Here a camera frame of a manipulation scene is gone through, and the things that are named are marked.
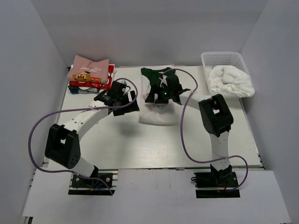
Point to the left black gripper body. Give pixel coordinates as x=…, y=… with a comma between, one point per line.
x=124, y=101

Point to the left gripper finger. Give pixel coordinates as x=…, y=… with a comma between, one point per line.
x=119, y=112
x=130, y=98

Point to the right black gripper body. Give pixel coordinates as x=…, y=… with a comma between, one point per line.
x=167, y=93

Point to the white and green raglan t-shirt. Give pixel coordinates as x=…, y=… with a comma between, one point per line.
x=154, y=114

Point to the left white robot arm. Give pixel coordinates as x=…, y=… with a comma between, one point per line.
x=63, y=142

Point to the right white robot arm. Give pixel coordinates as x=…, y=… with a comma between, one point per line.
x=215, y=114

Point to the folded blue white t-shirt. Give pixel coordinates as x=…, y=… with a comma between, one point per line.
x=84, y=90

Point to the folded pink t-shirt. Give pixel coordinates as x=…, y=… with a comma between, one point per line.
x=85, y=70

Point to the white plastic basket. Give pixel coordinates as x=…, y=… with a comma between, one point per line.
x=212, y=59

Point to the crumpled white t-shirt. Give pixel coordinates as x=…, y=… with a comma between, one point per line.
x=230, y=82

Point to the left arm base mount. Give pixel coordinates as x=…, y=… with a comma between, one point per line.
x=83, y=187

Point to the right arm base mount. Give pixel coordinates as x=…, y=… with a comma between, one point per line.
x=206, y=189

